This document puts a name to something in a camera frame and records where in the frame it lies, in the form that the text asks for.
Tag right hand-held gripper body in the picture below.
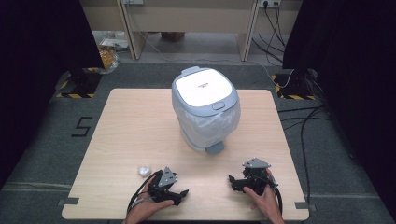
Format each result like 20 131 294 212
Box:
242 157 277 196

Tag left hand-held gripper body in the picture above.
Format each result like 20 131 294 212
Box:
147 166 182 203

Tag white paper ball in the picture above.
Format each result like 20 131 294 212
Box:
136 165 152 178

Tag white grey pedal trash can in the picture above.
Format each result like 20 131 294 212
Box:
171 65 242 155

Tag person's right hand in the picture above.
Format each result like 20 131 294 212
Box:
243 167 285 224

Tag person's left hand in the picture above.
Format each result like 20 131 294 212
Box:
123 175 176 224

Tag grey tape piece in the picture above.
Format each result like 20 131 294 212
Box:
293 201 318 213
57 197 80 207

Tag clear plastic bin liner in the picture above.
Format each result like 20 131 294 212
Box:
172 96 242 150

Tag black stand base striped tape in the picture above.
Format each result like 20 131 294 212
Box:
271 68 318 101
55 66 103 100

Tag plastic bag with yellow contents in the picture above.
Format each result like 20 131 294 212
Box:
97 45 120 75

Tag black curtain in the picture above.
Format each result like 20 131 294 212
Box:
281 0 396 214
0 0 106 189

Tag beige wooden desk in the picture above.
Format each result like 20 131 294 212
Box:
116 0 261 62

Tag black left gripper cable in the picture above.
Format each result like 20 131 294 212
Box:
125 169 164 216

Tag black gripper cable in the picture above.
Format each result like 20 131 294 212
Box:
125 169 164 216
267 182 284 217

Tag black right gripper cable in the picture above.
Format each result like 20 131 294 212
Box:
267 182 284 217

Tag black floor cables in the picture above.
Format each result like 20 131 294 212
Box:
276 105 332 202

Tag black socket cables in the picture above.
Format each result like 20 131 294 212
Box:
251 3 287 64

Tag white wall socket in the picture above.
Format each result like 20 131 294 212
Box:
258 0 282 8

